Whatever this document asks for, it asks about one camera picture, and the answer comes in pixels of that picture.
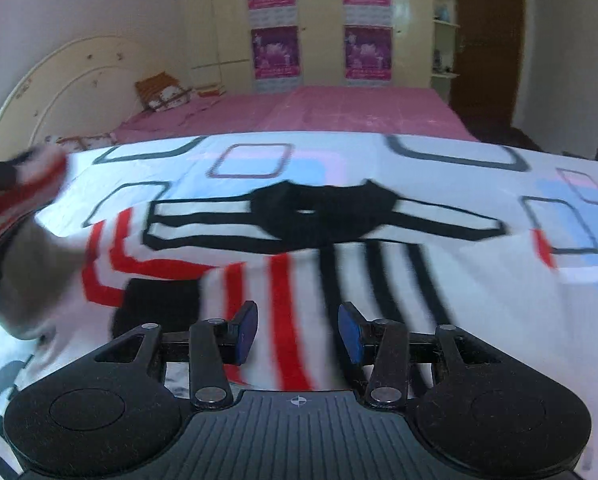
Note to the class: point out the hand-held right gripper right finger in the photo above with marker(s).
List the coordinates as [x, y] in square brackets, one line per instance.
[350, 332]

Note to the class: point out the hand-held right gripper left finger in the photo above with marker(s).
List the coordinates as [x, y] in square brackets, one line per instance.
[246, 332]

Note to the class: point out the white black red striped shirt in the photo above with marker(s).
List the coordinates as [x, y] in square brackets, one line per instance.
[299, 220]

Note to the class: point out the floral printed pillow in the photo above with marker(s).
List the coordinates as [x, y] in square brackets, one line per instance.
[81, 141]

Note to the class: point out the cream bed headboard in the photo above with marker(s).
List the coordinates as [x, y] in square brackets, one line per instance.
[54, 85]

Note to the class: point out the white printed bed sheet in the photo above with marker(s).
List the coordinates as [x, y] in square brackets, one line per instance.
[359, 160]

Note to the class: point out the orange and white pillow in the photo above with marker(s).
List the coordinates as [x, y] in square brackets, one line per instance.
[164, 92]

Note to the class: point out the pink bed sheet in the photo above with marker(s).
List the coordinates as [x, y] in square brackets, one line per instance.
[329, 110]

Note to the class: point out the small orange white cushion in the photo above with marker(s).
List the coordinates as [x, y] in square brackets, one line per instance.
[211, 90]

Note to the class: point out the cream wardrobe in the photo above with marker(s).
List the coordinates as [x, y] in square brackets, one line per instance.
[319, 20]

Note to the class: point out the cream open shelf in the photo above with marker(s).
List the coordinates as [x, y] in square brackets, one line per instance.
[444, 30]

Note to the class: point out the brown wooden door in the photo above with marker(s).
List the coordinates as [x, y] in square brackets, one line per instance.
[489, 35]

